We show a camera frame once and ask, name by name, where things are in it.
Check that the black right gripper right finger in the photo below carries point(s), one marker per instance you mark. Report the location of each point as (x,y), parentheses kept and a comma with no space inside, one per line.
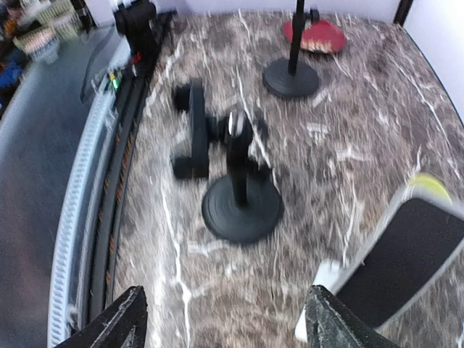
(330,323)

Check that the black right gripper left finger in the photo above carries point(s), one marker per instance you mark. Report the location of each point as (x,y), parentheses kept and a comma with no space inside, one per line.
(122,324)

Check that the phone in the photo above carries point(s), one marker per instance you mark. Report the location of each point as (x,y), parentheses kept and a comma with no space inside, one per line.
(412,244)

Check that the black pole stand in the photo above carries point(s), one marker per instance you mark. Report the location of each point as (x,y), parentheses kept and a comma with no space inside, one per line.
(243,206)
(290,78)

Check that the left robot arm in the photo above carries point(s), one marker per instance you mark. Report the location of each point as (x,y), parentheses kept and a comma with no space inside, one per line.
(134,22)

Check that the white folding phone stand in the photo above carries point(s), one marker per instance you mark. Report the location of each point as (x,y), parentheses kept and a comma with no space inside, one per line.
(327,273)

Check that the green bowl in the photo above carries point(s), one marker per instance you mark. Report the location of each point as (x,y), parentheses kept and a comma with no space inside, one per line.
(424,185)

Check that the red floral plate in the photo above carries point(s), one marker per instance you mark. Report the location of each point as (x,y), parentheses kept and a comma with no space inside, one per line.
(322,37)

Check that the white slotted cable duct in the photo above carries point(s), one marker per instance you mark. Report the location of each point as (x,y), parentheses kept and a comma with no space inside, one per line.
(68,275)

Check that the black front rail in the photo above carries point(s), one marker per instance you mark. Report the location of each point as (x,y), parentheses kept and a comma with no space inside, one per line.
(130,89)

